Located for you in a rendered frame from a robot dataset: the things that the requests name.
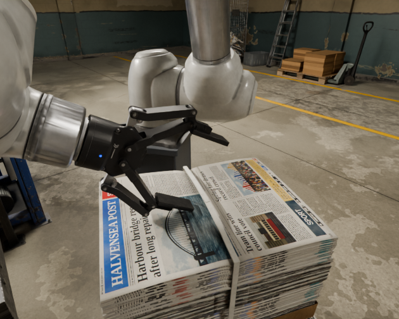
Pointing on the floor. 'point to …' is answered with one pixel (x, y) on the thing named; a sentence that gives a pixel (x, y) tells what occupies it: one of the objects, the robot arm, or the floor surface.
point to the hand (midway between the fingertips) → (202, 173)
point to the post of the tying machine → (28, 190)
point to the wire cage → (238, 30)
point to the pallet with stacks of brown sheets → (313, 64)
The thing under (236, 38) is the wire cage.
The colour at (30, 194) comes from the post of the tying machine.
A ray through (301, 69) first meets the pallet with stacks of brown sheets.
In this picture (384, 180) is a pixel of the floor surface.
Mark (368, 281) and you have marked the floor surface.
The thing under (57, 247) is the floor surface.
